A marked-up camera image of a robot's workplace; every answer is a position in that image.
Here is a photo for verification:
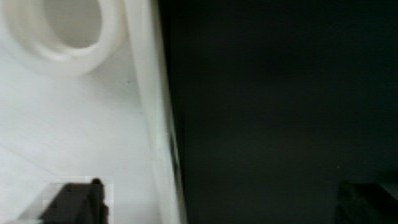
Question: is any white square tabletop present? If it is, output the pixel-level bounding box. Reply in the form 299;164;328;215
0;0;188;224

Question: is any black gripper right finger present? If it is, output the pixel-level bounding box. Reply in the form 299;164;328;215
333;182;398;224

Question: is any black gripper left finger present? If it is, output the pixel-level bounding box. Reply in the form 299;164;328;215
38;178;108;224

